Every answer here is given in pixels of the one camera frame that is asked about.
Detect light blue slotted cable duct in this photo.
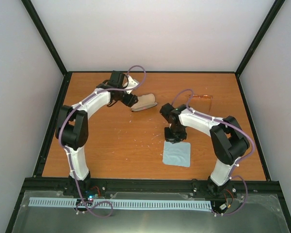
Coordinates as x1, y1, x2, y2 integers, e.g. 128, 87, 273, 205
28, 197, 212, 212

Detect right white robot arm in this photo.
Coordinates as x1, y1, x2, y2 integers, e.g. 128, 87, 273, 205
160, 103, 250, 197

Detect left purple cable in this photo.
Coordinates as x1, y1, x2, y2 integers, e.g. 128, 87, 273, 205
59, 65, 147, 217

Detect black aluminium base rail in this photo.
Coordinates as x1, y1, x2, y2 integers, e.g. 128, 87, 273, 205
21, 177, 281, 199

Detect orange tinted sunglasses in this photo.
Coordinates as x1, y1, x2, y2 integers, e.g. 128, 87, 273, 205
187, 94, 213, 114

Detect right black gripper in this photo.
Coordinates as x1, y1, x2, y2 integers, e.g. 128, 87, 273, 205
164, 125, 186, 144

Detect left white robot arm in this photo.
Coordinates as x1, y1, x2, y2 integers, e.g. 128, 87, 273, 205
55, 71, 140, 196

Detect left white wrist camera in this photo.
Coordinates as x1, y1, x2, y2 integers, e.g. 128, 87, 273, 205
123, 75, 139, 94

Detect brown striped glasses case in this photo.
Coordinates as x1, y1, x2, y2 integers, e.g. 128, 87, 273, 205
130, 93, 158, 112

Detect light blue cleaning cloth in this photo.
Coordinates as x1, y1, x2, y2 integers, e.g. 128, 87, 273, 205
162, 141, 191, 167

